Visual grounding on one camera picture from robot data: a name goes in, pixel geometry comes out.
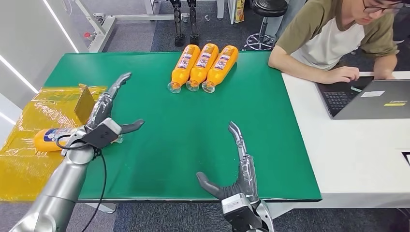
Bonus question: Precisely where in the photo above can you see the orange juice bottle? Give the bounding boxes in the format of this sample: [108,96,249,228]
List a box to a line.
[202,45,239,94]
[167,44,201,94]
[33,127,124,153]
[186,43,220,92]

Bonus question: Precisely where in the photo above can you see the person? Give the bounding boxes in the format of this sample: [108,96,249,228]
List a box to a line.
[268,0,410,85]

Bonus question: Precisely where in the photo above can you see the white metal frame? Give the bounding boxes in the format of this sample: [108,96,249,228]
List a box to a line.
[73,0,191,53]

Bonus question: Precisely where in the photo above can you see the grey laptop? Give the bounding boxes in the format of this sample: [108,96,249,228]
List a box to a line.
[315,76,410,120]

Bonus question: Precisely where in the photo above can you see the person's left hand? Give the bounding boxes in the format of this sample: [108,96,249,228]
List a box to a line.
[373,70,395,80]

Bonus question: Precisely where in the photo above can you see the yellow carton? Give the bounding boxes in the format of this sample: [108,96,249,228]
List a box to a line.
[234,0,246,24]

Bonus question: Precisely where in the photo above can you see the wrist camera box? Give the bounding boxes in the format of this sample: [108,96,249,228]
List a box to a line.
[221,193,263,232]
[81,117,123,150]

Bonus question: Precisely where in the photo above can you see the black framed glasses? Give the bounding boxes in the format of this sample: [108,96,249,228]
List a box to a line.
[362,0,405,15]

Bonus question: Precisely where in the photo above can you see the black round stool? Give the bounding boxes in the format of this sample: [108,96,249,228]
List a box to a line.
[244,0,288,51]

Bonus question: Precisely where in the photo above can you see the black robot leg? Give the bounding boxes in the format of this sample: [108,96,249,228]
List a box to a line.
[167,0,186,47]
[187,0,200,45]

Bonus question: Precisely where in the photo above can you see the green table mat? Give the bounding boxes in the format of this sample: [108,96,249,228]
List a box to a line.
[43,51,322,203]

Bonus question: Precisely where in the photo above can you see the person's right hand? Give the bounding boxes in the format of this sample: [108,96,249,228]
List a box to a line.
[324,66,360,85]

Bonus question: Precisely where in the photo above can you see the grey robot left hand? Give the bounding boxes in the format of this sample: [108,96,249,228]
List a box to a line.
[85,72,146,135]

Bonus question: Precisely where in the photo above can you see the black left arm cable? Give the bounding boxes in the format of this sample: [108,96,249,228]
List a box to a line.
[55,134,107,232]

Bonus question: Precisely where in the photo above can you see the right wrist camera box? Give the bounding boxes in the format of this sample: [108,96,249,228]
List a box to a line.
[221,193,263,232]

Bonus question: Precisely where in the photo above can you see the yellow plastic wrapped box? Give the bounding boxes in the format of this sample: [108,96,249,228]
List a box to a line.
[0,84,108,203]

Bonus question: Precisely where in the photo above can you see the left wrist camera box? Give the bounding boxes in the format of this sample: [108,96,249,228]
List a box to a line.
[81,117,123,150]

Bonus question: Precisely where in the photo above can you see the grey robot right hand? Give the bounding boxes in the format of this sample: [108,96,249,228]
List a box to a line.
[196,121,260,204]

